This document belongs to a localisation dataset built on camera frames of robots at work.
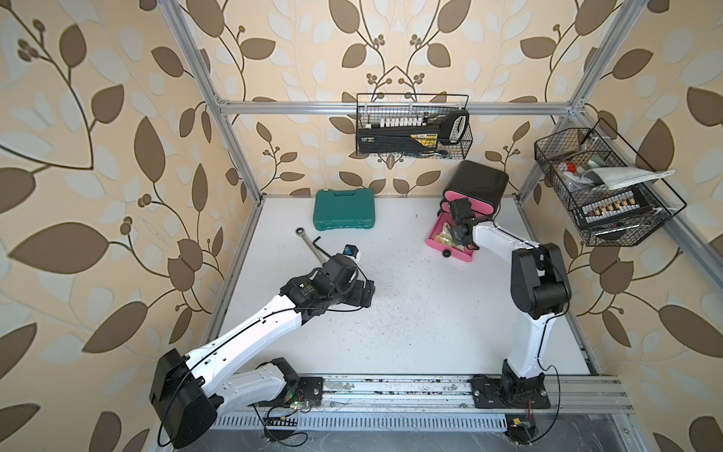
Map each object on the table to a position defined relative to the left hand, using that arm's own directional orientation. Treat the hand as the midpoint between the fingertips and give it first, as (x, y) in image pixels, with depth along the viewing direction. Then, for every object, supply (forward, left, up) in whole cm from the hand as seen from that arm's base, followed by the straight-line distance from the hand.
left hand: (362, 286), depth 77 cm
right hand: (+26, -38, -8) cm, 47 cm away
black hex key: (+24, +17, -17) cm, 34 cm away
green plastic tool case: (+41, +9, -13) cm, 44 cm away
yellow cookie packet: (+26, -30, -12) cm, 41 cm away
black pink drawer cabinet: (+43, -42, -4) cm, 61 cm away
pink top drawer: (+31, -39, 0) cm, 50 cm away
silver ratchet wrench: (+31, +26, -16) cm, 43 cm away
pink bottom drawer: (+30, -27, -13) cm, 42 cm away
